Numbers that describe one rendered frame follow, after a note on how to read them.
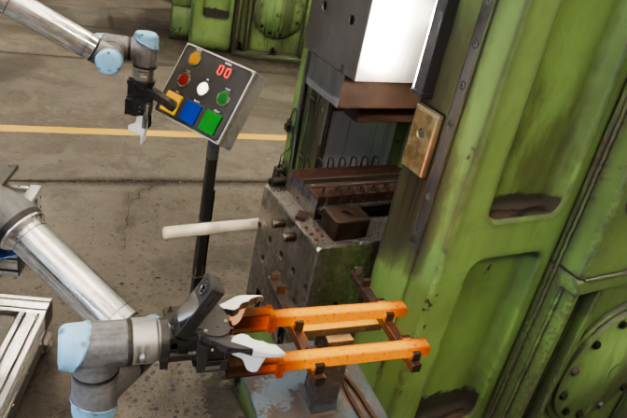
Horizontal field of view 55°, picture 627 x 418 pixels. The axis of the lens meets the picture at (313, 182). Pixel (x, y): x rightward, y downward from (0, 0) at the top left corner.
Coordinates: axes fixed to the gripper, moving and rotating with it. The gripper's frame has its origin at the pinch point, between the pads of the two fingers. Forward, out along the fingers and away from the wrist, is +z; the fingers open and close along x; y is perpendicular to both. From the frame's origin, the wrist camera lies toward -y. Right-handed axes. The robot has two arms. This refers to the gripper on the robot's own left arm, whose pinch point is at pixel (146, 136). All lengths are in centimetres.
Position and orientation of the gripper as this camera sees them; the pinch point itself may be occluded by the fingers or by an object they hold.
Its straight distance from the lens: 212.8
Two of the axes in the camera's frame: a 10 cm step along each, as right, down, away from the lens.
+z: -1.9, 8.8, 4.4
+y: -9.8, -1.3, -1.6
